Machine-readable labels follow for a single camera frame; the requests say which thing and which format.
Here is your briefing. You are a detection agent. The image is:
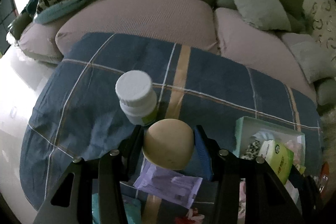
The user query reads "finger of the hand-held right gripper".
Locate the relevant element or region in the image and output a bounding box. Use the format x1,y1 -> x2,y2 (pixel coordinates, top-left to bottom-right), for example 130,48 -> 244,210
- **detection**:
297,169 -> 324,214

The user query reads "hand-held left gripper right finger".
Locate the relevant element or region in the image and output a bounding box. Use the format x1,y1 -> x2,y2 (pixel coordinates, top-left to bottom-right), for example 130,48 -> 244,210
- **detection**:
193,124 -> 298,224

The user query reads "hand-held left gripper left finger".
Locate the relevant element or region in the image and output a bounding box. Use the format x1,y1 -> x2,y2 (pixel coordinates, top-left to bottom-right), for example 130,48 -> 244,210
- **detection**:
33,124 -> 144,224

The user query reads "beige soft ball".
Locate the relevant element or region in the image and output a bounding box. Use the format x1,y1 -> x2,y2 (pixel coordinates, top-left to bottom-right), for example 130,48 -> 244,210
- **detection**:
142,119 -> 195,171

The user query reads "green tissue pack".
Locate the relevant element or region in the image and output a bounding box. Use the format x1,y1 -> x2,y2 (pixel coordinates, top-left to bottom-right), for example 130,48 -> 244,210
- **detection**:
256,140 -> 294,185

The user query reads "white storage box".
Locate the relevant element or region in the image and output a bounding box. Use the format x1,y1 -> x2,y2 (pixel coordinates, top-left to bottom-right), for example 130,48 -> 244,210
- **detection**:
235,116 -> 306,177

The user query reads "leopard print scrunchie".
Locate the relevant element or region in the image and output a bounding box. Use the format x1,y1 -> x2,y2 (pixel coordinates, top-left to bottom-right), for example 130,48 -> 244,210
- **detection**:
240,140 -> 263,160

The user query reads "pink plastic bag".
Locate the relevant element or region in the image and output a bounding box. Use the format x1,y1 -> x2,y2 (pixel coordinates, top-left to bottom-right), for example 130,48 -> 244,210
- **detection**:
238,179 -> 248,216

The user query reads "purple packet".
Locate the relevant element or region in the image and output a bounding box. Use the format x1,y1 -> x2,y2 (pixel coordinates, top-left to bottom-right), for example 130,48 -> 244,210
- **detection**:
133,161 -> 204,210

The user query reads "pink striped cloth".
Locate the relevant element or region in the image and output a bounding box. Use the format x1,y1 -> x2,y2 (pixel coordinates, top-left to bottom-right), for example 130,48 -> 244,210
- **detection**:
285,139 -> 302,161

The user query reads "white bottle green label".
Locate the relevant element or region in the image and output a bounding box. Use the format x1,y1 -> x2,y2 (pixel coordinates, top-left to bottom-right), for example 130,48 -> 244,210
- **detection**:
115,70 -> 158,127

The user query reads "red pink fabric piece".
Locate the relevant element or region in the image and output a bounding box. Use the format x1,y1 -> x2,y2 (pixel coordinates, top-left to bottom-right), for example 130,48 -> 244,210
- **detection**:
175,210 -> 206,224

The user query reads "blue face mask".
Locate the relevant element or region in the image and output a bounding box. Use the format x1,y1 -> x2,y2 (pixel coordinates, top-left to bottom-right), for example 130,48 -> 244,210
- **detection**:
249,131 -> 275,147

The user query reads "blue plaid blanket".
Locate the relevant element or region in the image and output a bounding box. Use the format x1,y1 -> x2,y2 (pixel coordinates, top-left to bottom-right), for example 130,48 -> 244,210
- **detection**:
20,32 -> 324,224

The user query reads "teal plastic packet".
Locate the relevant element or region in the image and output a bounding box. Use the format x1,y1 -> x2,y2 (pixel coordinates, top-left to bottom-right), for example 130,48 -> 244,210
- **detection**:
92,193 -> 142,224

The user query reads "pink sofa seat cushion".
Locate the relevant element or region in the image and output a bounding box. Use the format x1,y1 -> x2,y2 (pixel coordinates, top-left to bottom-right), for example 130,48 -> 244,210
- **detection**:
214,7 -> 318,106
55,0 -> 218,56
18,22 -> 63,64

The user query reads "light grey pillow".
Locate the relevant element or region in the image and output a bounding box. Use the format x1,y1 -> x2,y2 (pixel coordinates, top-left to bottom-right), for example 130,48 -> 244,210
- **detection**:
282,32 -> 336,84

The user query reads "teal garment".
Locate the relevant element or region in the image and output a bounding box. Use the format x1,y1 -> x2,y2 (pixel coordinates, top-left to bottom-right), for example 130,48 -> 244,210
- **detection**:
34,0 -> 91,24

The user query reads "dark olive cloth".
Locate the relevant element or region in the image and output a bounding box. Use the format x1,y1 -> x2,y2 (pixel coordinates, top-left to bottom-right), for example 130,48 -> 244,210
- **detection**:
8,13 -> 32,41

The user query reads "grey-green pillow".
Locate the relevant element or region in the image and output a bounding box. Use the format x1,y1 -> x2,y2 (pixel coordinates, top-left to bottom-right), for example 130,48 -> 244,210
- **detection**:
218,0 -> 292,31

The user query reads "dark panelled cabinet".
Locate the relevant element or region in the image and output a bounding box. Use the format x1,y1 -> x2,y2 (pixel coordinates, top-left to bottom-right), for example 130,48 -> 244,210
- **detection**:
0,0 -> 18,28

